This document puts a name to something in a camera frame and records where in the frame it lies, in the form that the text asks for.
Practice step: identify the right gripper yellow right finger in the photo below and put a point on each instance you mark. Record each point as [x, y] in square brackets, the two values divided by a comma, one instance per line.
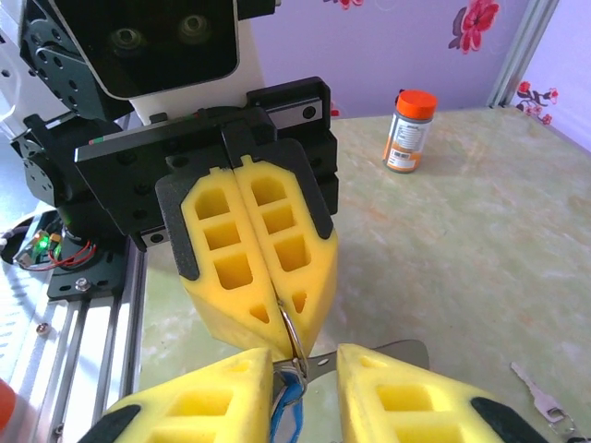
[355, 392]

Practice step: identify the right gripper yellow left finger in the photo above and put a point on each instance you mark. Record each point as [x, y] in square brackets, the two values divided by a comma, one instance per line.
[258, 406]

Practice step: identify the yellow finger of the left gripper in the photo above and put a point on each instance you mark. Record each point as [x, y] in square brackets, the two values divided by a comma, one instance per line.
[208, 304]
[323, 277]

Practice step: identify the blue key tag with key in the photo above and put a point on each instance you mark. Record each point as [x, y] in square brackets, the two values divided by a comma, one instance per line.
[288, 401]

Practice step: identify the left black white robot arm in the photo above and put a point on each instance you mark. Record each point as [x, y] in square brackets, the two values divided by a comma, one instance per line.
[55, 69]

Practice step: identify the orange-capped labelled bottle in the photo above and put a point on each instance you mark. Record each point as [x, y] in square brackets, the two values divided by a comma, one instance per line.
[408, 134]

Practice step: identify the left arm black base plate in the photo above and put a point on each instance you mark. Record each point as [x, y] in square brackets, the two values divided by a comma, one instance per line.
[74, 277]

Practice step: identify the aluminium mounting rail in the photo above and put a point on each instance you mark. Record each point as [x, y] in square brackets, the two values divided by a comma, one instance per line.
[92, 350]

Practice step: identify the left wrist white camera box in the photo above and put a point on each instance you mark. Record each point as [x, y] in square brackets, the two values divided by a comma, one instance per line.
[161, 46]

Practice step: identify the orange knob on rail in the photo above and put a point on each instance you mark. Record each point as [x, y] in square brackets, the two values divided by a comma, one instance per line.
[7, 410]

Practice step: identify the aluminium frame post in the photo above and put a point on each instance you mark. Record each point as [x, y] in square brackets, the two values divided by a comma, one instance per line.
[522, 55]

